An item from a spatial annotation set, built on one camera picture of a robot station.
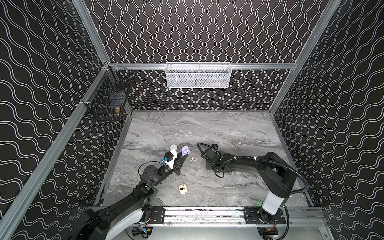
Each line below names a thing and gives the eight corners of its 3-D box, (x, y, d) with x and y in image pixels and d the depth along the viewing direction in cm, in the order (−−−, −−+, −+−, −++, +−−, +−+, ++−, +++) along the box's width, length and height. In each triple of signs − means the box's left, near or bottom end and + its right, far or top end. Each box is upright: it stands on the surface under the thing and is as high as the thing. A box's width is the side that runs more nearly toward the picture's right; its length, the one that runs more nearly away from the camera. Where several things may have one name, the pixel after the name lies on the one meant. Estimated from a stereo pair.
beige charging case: (179, 194, 83) (178, 192, 81) (179, 185, 86) (179, 183, 85) (187, 194, 83) (187, 192, 81) (187, 185, 86) (187, 183, 84)
